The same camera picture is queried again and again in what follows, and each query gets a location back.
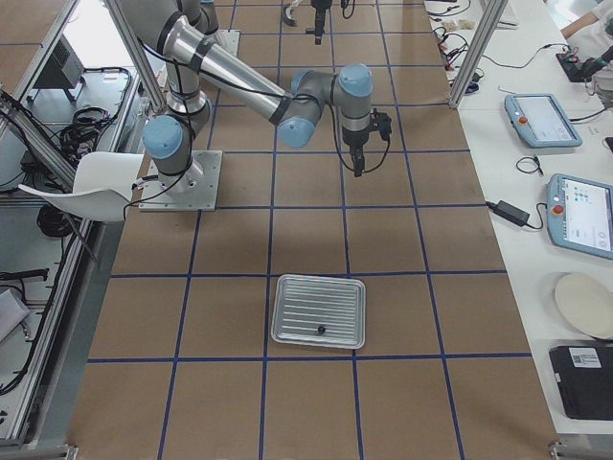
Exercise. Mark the black flat box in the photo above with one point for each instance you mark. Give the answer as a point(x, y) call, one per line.
point(583, 376)

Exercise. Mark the grey equipment box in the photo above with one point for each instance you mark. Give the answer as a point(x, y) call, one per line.
point(63, 70)

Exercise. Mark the person in white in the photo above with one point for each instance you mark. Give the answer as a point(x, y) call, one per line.
point(591, 33)

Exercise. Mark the blue teach pendant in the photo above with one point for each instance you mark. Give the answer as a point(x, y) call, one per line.
point(540, 121)
point(579, 214)

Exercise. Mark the aluminium frame post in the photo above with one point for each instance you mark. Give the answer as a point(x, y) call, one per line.
point(478, 44)

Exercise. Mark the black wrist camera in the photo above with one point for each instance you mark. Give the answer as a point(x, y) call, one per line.
point(382, 123)

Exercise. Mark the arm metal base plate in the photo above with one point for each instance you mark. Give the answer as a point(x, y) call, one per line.
point(196, 190)
point(228, 40)

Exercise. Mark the dark curved brake shoe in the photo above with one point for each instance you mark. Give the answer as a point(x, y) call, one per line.
point(288, 16)

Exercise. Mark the upper blue teach pendant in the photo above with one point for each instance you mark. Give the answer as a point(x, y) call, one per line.
point(540, 121)

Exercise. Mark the lower blue teach pendant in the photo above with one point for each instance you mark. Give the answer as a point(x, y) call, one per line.
point(579, 214)

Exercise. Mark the white round plate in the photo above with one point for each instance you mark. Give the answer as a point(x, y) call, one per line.
point(585, 304)

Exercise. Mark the black controller device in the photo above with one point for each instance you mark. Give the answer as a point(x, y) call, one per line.
point(571, 66)

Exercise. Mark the white plastic chair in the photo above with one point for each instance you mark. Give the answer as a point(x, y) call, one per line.
point(101, 189)

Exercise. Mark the black power adapter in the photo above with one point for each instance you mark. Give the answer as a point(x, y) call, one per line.
point(509, 212)

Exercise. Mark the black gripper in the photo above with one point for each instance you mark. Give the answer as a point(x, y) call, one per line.
point(354, 140)
point(318, 11)

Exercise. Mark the ribbed silver metal tray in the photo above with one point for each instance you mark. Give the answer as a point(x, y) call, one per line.
point(302, 303)

